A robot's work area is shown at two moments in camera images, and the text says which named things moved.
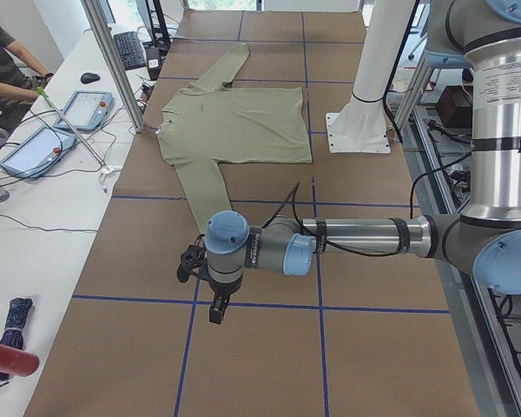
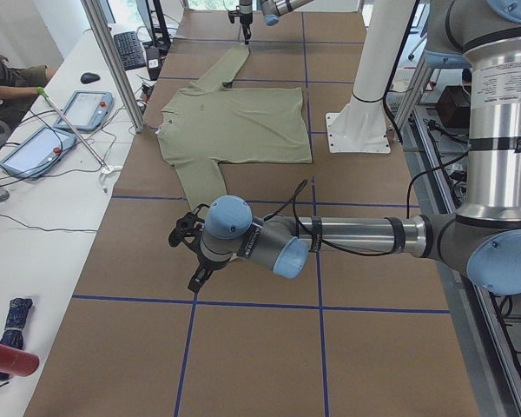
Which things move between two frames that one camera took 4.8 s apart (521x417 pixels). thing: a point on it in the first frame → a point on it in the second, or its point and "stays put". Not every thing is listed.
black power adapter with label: x=154 y=62 stays put
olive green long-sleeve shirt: x=213 y=123 stays put
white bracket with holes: x=361 y=128 stays put
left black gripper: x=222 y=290 → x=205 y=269
